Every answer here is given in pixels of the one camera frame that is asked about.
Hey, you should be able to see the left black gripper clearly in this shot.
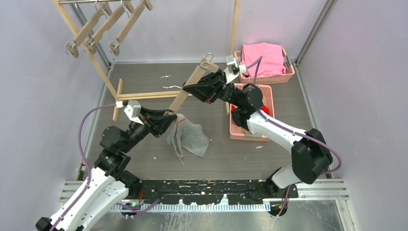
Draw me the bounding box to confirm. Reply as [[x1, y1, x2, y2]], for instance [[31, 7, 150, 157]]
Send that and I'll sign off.
[[121, 106, 177, 153]]

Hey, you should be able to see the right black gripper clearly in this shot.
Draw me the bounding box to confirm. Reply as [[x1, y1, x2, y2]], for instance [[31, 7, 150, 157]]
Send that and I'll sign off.
[[182, 68, 242, 108]]

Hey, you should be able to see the beige clip hanger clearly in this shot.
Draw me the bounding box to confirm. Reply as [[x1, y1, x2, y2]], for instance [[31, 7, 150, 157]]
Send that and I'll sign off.
[[109, 0, 153, 56], [158, 52, 220, 113], [84, 1, 135, 54], [65, 0, 112, 58]]

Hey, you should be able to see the grey striped underwear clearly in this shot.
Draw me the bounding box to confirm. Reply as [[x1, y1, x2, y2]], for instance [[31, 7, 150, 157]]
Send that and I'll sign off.
[[167, 113, 209, 158]]

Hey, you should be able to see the red underwear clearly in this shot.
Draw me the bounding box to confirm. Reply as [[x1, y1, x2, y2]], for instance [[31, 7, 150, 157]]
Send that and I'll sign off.
[[230, 104, 274, 117]]

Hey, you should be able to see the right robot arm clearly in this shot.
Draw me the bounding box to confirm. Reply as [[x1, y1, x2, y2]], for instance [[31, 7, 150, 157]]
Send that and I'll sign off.
[[182, 71, 334, 198]]

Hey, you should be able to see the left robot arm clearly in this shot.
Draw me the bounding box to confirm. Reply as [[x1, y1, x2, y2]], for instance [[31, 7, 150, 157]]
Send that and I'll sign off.
[[36, 104, 178, 231]]

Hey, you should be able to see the beige empty clip hanger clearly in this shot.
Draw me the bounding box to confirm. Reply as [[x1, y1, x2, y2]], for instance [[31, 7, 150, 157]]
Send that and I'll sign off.
[[65, 0, 112, 58]]

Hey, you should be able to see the far pink basket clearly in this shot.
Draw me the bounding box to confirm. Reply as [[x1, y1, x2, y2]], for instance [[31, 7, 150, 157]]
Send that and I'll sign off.
[[234, 48, 295, 85]]

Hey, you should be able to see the pink basket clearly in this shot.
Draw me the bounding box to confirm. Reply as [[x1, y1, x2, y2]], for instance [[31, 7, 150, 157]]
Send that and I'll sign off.
[[229, 85, 275, 142], [234, 48, 295, 85]]

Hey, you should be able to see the near pink basket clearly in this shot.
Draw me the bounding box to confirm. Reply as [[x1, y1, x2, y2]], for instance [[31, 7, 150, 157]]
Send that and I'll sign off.
[[229, 85, 275, 142]]

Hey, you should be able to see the wooden clothes rack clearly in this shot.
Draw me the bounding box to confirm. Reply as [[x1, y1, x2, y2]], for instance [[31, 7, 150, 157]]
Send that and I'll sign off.
[[52, 0, 241, 122]]

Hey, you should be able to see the pink cloth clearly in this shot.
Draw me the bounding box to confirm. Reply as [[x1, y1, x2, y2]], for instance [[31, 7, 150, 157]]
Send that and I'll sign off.
[[241, 42, 286, 77]]

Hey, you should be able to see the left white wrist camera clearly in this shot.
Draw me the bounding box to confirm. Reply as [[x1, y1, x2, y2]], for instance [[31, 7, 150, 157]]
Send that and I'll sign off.
[[115, 100, 143, 124]]

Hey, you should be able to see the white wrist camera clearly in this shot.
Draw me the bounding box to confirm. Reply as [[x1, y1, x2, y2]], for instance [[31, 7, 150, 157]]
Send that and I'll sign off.
[[115, 100, 143, 124], [224, 55, 247, 84]]

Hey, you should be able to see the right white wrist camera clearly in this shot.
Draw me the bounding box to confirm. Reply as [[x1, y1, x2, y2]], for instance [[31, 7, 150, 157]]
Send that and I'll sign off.
[[224, 55, 247, 84]]

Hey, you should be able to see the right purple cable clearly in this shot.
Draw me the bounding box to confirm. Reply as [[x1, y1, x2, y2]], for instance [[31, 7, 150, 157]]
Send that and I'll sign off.
[[245, 56, 343, 175]]

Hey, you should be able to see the purple cable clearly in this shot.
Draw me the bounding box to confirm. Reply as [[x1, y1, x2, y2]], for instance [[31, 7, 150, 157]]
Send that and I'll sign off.
[[245, 56, 343, 175], [48, 103, 122, 231]]

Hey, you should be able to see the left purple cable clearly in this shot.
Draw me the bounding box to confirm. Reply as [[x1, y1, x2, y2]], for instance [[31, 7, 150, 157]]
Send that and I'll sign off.
[[48, 103, 122, 231]]

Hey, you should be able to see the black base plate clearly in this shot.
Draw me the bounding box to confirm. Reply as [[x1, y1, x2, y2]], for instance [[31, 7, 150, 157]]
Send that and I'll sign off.
[[125, 180, 299, 205]]

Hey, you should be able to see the white slotted cable duct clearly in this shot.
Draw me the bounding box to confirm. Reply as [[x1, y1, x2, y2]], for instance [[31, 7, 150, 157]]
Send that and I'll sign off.
[[108, 202, 271, 213]]

